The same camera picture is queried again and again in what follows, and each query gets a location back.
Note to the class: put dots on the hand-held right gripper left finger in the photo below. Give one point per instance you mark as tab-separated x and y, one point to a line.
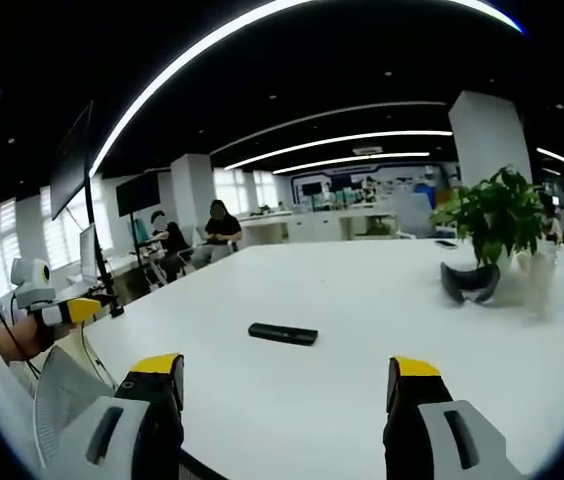
154	400

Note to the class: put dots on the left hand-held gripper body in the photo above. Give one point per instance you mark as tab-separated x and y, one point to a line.
32	285

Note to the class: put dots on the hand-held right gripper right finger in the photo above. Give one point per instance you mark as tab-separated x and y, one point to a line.
412	400

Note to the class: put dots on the black remote control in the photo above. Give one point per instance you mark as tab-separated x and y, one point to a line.
283	334

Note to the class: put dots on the person's left hand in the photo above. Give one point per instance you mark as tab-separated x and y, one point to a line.
49	334

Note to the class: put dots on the white computer monitor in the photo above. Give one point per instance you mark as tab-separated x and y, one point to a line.
88	255

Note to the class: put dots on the grey mesh chair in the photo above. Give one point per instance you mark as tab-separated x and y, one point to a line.
59	390

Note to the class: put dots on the large black screen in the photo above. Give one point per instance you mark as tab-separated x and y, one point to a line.
69	175

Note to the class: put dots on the black headset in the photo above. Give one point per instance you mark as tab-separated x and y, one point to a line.
469	282

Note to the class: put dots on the dark smartphone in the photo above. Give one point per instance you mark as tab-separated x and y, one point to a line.
445	244

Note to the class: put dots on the clear plastic cup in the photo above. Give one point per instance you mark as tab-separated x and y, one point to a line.
541	282

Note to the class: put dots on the white office chair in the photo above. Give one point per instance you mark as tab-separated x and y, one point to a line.
414	215

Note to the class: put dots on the white counter cabinets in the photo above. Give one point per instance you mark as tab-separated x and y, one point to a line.
312	225

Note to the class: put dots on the green potted plant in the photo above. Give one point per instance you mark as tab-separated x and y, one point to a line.
499	215

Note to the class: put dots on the ceiling light strip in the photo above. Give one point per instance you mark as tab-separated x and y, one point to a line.
352	160
342	141

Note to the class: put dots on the long curved ceiling light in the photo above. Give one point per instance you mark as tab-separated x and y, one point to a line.
172	75

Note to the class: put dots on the small black wall screen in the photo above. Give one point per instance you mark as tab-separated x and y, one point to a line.
137	196

